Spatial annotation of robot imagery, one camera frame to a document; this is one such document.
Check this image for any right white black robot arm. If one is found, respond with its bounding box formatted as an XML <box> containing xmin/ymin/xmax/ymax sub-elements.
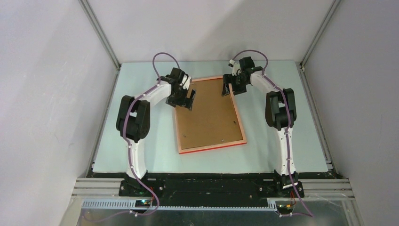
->
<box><xmin>222</xmin><ymin>56</ymin><xmax>298</xmax><ymax>197</ymax></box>

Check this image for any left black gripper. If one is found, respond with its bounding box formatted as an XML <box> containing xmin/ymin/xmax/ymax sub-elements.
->
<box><xmin>167</xmin><ymin>86</ymin><xmax>196</xmax><ymax>111</ymax></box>

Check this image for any purple cable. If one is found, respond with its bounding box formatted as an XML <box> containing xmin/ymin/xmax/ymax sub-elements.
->
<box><xmin>120</xmin><ymin>52</ymin><xmax>181</xmax><ymax>217</ymax></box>
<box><xmin>231</xmin><ymin>49</ymin><xmax>314</xmax><ymax>218</ymax></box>

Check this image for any brown cardboard backing board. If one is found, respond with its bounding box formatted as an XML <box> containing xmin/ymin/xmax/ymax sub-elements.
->
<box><xmin>176</xmin><ymin>79</ymin><xmax>244</xmax><ymax>150</ymax></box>

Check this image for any aluminium front rail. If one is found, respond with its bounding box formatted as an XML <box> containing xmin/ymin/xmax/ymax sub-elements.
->
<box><xmin>72</xmin><ymin>178</ymin><xmax>355</xmax><ymax>211</ymax></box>

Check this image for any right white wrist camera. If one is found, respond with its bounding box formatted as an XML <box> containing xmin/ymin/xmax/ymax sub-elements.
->
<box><xmin>228</xmin><ymin>59</ymin><xmax>241</xmax><ymax>76</ymax></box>

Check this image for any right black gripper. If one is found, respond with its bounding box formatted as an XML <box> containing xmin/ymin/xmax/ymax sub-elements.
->
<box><xmin>221</xmin><ymin>73</ymin><xmax>248</xmax><ymax>97</ymax></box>

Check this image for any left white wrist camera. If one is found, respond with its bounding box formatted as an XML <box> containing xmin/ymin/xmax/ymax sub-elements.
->
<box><xmin>180</xmin><ymin>74</ymin><xmax>192</xmax><ymax>90</ymax></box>

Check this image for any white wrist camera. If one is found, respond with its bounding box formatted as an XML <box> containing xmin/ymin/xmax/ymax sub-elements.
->
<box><xmin>180</xmin><ymin>74</ymin><xmax>192</xmax><ymax>90</ymax></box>
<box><xmin>228</xmin><ymin>59</ymin><xmax>241</xmax><ymax>76</ymax></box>

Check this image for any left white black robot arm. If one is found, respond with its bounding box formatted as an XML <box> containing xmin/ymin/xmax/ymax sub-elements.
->
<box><xmin>116</xmin><ymin>68</ymin><xmax>196</xmax><ymax>196</ymax></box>

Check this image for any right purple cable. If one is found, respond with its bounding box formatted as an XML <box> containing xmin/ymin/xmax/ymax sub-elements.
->
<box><xmin>231</xmin><ymin>49</ymin><xmax>314</xmax><ymax>218</ymax></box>

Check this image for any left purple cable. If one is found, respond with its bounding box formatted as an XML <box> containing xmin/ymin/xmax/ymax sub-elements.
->
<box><xmin>120</xmin><ymin>52</ymin><xmax>181</xmax><ymax>217</ymax></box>

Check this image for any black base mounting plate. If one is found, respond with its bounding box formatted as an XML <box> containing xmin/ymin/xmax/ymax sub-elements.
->
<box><xmin>119</xmin><ymin>172</ymin><xmax>304</xmax><ymax>204</ymax></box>

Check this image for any orange wooden picture frame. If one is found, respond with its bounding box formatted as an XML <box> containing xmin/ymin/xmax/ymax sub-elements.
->
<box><xmin>173</xmin><ymin>75</ymin><xmax>248</xmax><ymax>155</ymax></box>

